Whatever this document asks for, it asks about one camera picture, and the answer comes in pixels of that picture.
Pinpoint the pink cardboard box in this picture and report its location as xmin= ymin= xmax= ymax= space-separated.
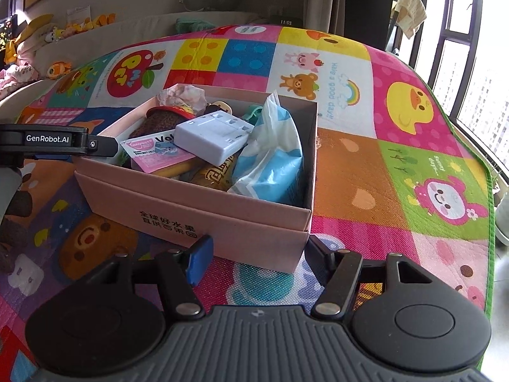
xmin=73 ymin=96 xmax=317 ymax=273

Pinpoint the yellow plush toys row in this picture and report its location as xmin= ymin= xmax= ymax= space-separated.
xmin=45 ymin=13 xmax=115 ymax=43

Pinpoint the colourful cartoon play mat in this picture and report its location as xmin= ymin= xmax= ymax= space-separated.
xmin=0 ymin=23 xmax=498 ymax=382

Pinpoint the white charger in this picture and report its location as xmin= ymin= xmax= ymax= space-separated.
xmin=173 ymin=110 xmax=254 ymax=166

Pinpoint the pink blue card pack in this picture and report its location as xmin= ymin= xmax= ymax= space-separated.
xmin=120 ymin=129 xmax=196 ymax=173

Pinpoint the left hand brown glove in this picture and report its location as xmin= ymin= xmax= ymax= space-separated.
xmin=0 ymin=191 xmax=33 ymax=274

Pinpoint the orange fish plush toy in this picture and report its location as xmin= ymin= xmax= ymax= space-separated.
xmin=46 ymin=61 xmax=73 ymax=80

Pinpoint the white pink wrapper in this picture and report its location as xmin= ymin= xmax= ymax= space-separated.
xmin=156 ymin=84 xmax=207 ymax=119

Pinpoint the blue white tissue pack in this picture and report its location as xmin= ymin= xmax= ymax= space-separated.
xmin=228 ymin=92 xmax=304 ymax=207

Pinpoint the hanging beige cloth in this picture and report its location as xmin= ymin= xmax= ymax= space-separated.
xmin=393 ymin=0 xmax=427 ymax=39

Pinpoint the packaged bread bun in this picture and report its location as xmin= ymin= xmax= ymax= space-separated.
xmin=153 ymin=153 xmax=238 ymax=191

